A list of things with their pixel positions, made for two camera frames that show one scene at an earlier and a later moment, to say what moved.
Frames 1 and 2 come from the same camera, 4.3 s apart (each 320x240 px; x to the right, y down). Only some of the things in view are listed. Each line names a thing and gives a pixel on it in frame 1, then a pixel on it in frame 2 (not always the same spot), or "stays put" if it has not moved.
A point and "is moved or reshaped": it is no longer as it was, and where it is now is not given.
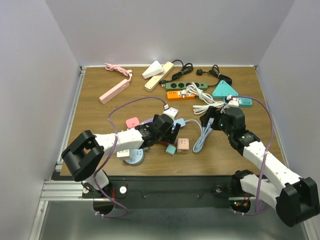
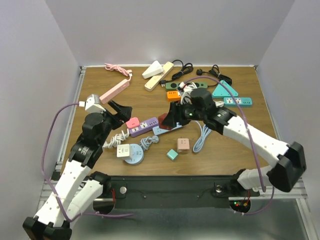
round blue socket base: [137, 157] stays put
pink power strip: [121, 86] stays put
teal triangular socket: [223, 90] stays put
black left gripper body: [165, 136] to [112, 123]
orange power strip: [176, 96] stays put
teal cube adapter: [170, 149] to [172, 154]
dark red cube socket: [164, 143] is moved or reshaped
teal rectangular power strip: [243, 102] stays put
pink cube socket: [183, 145] stays put
